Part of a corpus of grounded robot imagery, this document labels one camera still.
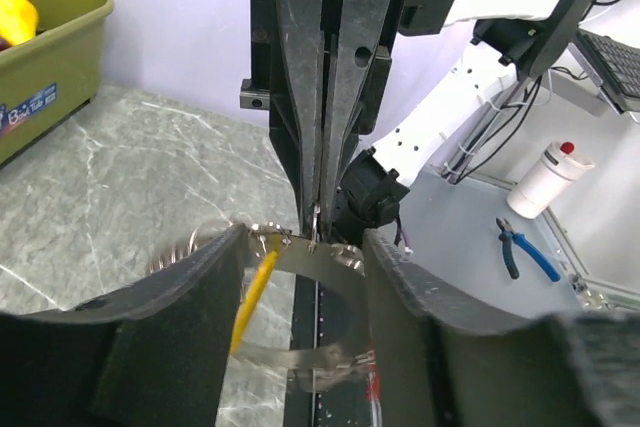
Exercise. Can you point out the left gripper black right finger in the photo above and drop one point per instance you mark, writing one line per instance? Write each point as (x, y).
(445, 358)

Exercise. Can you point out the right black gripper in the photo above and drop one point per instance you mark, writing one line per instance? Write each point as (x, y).
(318, 67)

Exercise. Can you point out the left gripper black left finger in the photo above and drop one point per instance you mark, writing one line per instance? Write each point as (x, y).
(153, 353)

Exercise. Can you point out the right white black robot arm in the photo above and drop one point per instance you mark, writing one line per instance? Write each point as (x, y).
(512, 43)

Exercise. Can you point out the yellow key tag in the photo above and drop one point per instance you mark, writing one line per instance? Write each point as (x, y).
(253, 296)

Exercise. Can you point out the white bottle red cap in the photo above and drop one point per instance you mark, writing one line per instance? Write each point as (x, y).
(558, 167)

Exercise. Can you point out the olive green plastic bin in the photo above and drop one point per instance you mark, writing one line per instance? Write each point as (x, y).
(46, 79)

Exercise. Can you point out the black computer keyboard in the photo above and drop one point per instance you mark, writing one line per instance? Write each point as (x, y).
(616, 65)

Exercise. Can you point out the yellow pear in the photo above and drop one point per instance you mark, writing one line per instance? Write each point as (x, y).
(19, 21)

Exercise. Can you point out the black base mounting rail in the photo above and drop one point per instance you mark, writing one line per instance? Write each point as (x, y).
(347, 404)

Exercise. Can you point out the blue handled pliers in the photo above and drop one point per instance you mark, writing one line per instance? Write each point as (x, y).
(509, 238)

